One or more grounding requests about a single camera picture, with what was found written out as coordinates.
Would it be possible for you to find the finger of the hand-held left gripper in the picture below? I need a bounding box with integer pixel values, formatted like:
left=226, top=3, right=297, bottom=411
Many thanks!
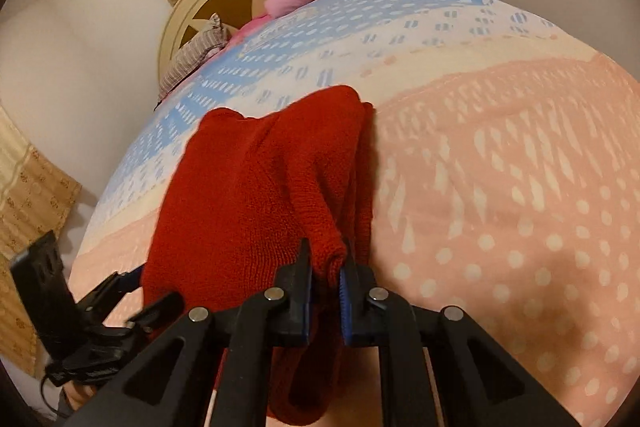
left=124, top=291, right=187, bottom=334
left=75, top=263, right=147, bottom=316

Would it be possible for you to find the black cable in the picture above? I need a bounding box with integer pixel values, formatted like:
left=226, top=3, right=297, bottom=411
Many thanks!
left=39, top=372, right=68, bottom=420

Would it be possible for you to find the plaid pillow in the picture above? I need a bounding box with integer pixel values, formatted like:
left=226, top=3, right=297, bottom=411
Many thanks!
left=159, top=13, right=229, bottom=100

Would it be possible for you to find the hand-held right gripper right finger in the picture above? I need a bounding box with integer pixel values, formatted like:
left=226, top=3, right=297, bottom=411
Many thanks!
left=340, top=252, right=581, bottom=427

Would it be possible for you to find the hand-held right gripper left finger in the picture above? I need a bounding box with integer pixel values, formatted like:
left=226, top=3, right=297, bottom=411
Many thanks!
left=65, top=237, right=314, bottom=427

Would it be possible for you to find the red knit sweater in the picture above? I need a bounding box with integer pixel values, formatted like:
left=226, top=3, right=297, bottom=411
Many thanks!
left=141, top=84, right=377, bottom=427

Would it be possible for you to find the bed with dotted bedsheet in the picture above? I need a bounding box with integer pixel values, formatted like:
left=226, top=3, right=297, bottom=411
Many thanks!
left=70, top=0, right=640, bottom=427

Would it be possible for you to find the pink bed sheet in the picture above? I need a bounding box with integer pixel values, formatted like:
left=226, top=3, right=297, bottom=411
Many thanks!
left=234, top=13, right=273, bottom=44

